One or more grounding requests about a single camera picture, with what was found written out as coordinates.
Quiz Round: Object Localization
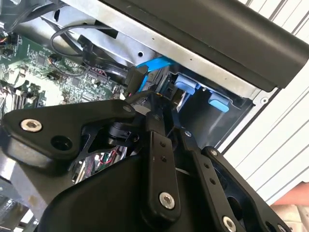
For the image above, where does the hard disk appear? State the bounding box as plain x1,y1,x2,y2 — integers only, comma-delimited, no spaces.
154,69,200,113

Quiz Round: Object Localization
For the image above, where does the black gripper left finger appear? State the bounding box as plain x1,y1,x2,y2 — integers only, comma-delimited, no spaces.
3,94,182,220

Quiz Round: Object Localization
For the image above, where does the black disk wire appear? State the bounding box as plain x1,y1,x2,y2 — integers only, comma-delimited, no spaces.
78,35,148,94

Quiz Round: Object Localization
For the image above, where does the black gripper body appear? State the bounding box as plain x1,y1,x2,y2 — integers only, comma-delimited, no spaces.
38,154,213,232

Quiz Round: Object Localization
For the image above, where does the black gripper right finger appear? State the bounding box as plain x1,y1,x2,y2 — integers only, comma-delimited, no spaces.
166,105,290,232

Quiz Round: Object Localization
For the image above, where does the blue disk wire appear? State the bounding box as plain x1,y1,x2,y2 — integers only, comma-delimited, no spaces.
135,57,178,94

